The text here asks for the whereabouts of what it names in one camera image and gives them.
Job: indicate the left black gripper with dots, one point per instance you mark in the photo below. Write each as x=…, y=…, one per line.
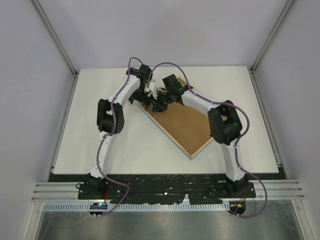
x=144, y=101

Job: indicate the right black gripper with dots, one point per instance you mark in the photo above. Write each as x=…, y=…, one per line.
x=157, y=107

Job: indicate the blue picture frame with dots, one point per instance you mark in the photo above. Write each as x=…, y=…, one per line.
x=186, y=127

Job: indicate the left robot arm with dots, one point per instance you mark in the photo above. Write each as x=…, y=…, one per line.
x=110, y=121

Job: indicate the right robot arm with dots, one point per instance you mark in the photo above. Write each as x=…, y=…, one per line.
x=224, y=124

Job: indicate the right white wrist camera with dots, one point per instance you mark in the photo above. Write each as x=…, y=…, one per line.
x=151, y=90

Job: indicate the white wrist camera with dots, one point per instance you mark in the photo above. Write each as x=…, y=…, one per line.
x=153, y=80
x=151, y=90

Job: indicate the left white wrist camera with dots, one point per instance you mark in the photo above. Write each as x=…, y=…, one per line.
x=153, y=80

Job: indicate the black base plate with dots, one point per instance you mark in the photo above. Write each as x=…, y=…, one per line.
x=163, y=189

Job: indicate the left aluminium post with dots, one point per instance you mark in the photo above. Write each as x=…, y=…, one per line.
x=53, y=34

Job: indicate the aluminium post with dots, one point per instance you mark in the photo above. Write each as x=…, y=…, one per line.
x=277, y=26
x=53, y=34

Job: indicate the aluminium rail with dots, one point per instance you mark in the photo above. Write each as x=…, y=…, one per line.
x=280, y=189

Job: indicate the perforated cable duct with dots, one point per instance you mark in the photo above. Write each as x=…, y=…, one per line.
x=90, y=207

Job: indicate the right aluminium post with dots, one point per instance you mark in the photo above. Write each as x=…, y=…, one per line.
x=277, y=26

